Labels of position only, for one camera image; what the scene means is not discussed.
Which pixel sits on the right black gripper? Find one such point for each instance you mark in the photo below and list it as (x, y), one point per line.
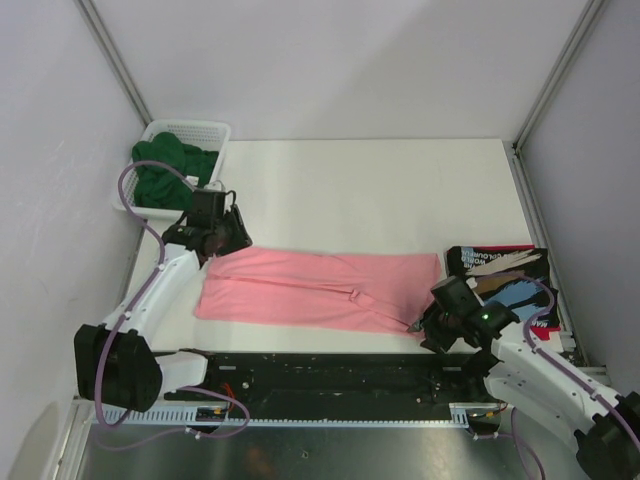
(434, 340)

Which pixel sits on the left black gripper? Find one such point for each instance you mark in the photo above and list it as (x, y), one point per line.
(241, 238)

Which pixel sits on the pink t-shirt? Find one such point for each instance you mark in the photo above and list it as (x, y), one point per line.
(382, 294)

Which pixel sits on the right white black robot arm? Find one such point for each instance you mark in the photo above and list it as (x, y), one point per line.
(596, 422)

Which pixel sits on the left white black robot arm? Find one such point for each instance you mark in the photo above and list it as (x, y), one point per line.
(115, 363)

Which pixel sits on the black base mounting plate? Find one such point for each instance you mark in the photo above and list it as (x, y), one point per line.
(449, 378)

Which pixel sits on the green t-shirt in basket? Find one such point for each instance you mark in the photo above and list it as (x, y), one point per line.
(157, 187)

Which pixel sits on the white plastic basket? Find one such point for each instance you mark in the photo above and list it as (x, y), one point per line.
(207, 135)

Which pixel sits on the black printed folded t-shirt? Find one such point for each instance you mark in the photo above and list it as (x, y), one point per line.
(518, 277)

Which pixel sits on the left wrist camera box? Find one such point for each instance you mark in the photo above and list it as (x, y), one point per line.
(208, 206)

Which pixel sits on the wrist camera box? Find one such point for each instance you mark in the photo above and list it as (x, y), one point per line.
(208, 206)
(454, 296)

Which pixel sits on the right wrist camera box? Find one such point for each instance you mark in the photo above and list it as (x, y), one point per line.
(454, 296)

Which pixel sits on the right aluminium frame post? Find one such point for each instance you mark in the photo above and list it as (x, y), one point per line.
(576, 41)

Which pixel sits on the aluminium frame post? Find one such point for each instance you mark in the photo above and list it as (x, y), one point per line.
(576, 41)
(115, 60)

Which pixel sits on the left aluminium frame post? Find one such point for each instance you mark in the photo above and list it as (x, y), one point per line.
(115, 60)

